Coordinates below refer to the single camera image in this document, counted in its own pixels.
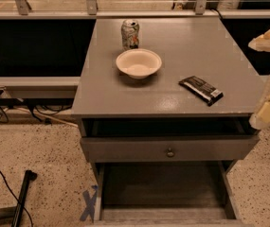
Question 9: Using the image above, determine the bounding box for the black snack bar wrapper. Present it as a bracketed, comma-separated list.
[178, 76, 224, 106]

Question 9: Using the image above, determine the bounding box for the left metal bracket post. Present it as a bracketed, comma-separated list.
[14, 0, 31, 15]

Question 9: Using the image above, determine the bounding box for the blue tape cross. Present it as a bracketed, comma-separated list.
[80, 185, 99, 221]

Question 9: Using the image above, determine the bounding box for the black cable bundle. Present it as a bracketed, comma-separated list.
[0, 90, 74, 125]

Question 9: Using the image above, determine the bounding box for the grey open middle drawer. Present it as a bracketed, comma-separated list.
[94, 162, 249, 227]

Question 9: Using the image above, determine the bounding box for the black floor cable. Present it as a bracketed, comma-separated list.
[0, 156, 34, 227]

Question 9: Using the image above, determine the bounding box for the grey drawer cabinet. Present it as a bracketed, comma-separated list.
[70, 17, 270, 227]

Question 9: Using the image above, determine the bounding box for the round metal drawer knob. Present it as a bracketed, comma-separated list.
[167, 148, 174, 158]

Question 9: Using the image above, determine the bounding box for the grey top drawer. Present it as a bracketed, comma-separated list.
[81, 117, 259, 163]

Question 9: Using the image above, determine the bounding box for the black floor bar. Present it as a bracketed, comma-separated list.
[11, 170, 37, 227]

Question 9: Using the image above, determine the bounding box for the grey metal rail beam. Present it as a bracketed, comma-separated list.
[0, 77, 80, 99]

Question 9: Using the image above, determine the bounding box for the white paper bowl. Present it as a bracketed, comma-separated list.
[116, 49, 162, 79]

